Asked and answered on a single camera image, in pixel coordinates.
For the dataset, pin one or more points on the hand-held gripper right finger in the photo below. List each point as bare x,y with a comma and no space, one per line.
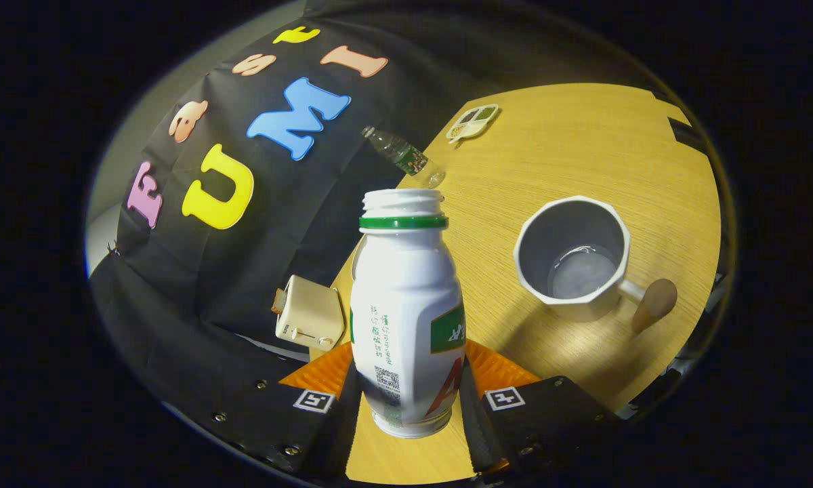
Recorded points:
475,427

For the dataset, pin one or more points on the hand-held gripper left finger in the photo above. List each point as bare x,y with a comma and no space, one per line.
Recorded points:
342,427

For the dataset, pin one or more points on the clear plastic water bottle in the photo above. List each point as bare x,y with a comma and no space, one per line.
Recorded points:
406,157

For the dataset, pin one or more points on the white toaster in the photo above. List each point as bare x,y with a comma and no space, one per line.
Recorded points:
311,312

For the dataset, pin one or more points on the wooden table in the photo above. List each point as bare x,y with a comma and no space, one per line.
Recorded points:
549,163

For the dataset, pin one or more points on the white compartment tray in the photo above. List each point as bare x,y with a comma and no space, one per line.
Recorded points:
473,123

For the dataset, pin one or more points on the black tape strip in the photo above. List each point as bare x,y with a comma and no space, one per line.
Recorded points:
684,135
664,97

